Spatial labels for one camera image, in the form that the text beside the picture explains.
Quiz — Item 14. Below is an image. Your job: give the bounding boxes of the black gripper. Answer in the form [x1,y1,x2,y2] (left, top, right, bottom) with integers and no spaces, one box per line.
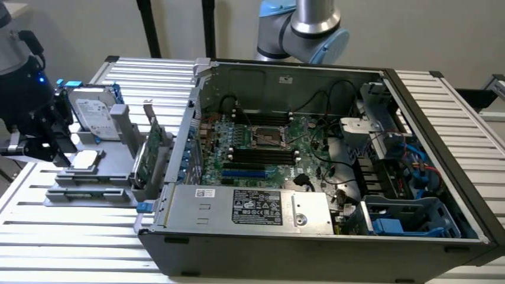
[0,69,78,168]

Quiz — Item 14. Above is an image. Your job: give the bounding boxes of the long black expansion slot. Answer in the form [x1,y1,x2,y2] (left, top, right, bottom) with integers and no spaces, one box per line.
[223,162,266,171]

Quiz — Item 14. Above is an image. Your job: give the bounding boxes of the blue expansion slot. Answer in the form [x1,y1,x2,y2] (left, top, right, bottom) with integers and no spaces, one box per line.
[221,169,266,180]

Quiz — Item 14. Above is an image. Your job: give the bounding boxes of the blue disk caddy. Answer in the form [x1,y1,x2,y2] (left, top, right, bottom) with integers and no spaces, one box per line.
[54,78,121,100]

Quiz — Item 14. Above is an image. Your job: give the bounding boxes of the silver hard disk drive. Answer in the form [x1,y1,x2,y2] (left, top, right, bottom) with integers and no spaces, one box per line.
[66,85,121,141]

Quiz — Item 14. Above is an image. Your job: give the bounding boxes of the silver CPU chip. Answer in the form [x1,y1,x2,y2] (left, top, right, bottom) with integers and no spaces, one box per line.
[71,150,99,171]

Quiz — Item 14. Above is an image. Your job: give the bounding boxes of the grey parts rack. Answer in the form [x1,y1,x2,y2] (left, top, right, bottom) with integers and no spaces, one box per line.
[41,103,177,208]

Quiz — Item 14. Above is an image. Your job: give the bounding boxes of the green graphics card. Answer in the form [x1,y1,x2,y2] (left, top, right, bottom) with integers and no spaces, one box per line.
[131,100,169,188]

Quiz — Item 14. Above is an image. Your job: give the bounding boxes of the black stand pole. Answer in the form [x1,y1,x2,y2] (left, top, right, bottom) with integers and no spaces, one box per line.
[199,0,218,59]
[135,0,163,59]

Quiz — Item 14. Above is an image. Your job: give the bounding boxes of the grey power supply unit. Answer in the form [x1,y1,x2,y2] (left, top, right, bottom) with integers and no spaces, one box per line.
[163,185,335,236]

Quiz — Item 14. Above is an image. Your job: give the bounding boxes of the CPU socket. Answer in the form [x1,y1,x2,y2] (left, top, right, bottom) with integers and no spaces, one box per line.
[246,125,287,149]

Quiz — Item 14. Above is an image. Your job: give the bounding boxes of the green motherboard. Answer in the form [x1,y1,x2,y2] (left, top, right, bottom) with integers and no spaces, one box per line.
[194,112,355,193]

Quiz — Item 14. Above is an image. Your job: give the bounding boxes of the black open PC case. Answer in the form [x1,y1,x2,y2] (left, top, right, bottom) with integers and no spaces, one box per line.
[135,57,505,284]

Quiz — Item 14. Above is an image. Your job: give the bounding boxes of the grey metal disk bay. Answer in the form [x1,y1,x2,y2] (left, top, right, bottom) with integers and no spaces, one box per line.
[357,82,414,160]

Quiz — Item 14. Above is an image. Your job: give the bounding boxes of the blue plastic drive cage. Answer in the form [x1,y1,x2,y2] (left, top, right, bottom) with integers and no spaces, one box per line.
[361,195,463,239]

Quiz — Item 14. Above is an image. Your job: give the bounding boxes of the black block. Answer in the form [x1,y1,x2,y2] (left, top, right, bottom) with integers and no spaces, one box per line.
[454,88,497,114]

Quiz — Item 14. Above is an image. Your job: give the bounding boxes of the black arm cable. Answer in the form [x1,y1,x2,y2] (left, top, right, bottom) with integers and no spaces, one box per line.
[17,29,47,73]

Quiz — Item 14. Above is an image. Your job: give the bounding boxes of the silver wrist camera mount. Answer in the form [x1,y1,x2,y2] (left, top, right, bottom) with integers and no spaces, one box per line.
[0,127,30,163]

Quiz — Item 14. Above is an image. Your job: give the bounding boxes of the short black looped wire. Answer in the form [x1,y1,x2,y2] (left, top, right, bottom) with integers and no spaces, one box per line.
[218,94,243,119]

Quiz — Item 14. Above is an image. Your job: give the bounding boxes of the thick black connector cable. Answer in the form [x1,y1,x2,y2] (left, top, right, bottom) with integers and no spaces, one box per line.
[293,174,314,192]

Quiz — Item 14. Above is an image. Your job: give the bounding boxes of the long black wire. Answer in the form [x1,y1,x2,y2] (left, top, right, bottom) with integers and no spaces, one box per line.
[293,79,359,117]

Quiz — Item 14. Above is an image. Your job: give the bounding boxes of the silver fan bracket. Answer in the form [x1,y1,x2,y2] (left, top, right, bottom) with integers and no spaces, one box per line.
[338,117,386,143]

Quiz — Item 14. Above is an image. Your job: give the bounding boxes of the black air duct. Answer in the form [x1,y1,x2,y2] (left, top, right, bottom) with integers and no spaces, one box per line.
[350,156,407,199]

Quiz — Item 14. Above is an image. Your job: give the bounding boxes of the blue wire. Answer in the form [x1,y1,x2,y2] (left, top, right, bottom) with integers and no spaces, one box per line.
[397,141,430,196]

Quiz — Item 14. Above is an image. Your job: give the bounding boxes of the red wire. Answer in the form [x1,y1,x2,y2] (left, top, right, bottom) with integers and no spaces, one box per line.
[415,164,443,179]

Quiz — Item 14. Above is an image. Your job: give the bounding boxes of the aluminium frame profile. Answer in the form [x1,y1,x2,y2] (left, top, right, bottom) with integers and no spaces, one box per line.
[477,74,505,120]

